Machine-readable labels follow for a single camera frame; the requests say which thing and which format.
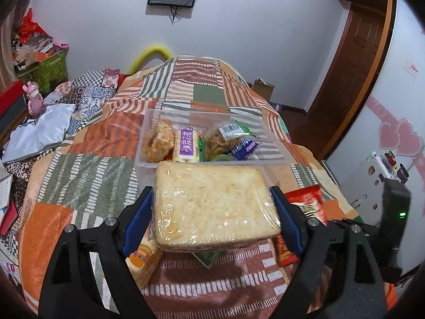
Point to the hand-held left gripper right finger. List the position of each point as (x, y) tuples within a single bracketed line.
[(287, 219)]

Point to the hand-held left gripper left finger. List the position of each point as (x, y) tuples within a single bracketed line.
[(139, 219)]

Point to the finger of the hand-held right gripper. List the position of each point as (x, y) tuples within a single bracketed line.
[(372, 232)]

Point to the clear plastic container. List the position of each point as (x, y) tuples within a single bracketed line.
[(272, 146)]

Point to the toast bread packet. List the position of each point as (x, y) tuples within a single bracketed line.
[(212, 202)]

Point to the blue snack bag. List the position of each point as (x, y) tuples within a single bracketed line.
[(245, 148)]

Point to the clear packet of fried snacks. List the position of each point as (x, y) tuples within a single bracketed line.
[(160, 139)]

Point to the purple label wafer packet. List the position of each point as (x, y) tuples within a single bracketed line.
[(187, 144)]

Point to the barcode label snack packet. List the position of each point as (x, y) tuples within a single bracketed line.
[(229, 136)]

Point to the bright green snack packet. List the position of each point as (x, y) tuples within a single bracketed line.
[(244, 127)]

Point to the red snack bag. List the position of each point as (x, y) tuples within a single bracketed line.
[(305, 206)]

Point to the white cabinet with stickers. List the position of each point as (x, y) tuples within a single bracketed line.
[(365, 186)]

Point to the orange label cracker packet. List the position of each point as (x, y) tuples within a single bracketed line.
[(142, 259)]

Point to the dark green snack packet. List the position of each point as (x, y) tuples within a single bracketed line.
[(206, 258)]

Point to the white wardrobe door pink hearts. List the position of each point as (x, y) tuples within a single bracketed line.
[(398, 106)]

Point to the brown cardboard box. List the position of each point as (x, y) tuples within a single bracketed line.
[(263, 89)]

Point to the light grey cloth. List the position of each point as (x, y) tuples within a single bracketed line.
[(40, 129)]

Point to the checkered patchwork quilt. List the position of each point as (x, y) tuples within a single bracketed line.
[(89, 93)]

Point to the white open notebook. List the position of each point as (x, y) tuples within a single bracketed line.
[(5, 191)]

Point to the white paper label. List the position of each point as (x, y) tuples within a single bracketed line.
[(410, 67)]

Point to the brown wooden door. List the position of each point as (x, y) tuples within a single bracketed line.
[(352, 73)]

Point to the pink rabbit toy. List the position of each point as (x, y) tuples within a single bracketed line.
[(35, 101)]

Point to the dark grey box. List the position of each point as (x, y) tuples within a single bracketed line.
[(13, 114)]

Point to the yellow foam tube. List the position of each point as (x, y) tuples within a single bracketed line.
[(149, 53)]

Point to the green patterned box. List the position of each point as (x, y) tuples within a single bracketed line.
[(49, 71)]

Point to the red box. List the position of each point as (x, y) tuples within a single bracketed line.
[(10, 96)]

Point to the small pink tag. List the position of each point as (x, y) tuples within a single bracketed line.
[(61, 44)]

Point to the pile of cardboard scraps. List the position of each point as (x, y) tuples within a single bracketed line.
[(31, 51)]

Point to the red plastic bag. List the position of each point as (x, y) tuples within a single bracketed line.
[(30, 26)]

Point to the brown striped curtain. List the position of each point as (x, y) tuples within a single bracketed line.
[(13, 20)]

